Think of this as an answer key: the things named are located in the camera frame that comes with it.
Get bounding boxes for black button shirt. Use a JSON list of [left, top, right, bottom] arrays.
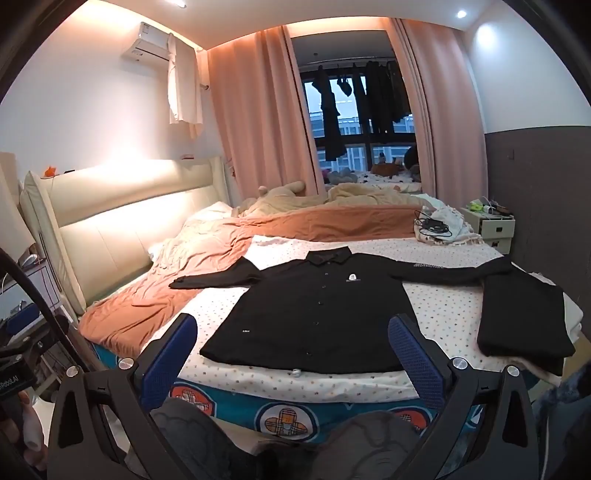
[[170, 247, 511, 375]]

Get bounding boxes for dark hanging clothes at window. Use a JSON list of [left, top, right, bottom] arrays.
[[301, 59, 417, 171]]

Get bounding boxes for orange brown bed sheet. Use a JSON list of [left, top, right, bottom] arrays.
[[79, 205, 420, 358]]

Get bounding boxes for folded black garment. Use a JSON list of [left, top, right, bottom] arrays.
[[477, 266, 575, 376]]

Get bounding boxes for cream padded headboard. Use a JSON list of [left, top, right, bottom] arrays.
[[20, 157, 229, 317]]

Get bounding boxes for white bedside nightstand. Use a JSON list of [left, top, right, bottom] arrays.
[[460, 208, 516, 255]]

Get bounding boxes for beige crumpled blanket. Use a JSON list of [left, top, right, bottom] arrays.
[[231, 181, 436, 218]]

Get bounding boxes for pink right curtain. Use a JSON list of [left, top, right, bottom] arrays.
[[382, 18, 488, 208]]

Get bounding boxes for pink curtain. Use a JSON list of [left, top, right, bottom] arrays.
[[207, 26, 325, 197], [382, 18, 488, 208]]

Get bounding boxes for pink left curtain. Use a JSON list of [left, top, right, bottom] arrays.
[[207, 26, 325, 197]]

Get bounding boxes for white hanging shirt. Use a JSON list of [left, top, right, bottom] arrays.
[[167, 34, 204, 139]]

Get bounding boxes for white cloth pile with cables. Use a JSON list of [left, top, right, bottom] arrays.
[[414, 206, 483, 245]]

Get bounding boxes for white wall air conditioner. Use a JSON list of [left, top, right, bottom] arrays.
[[122, 22, 169, 64]]

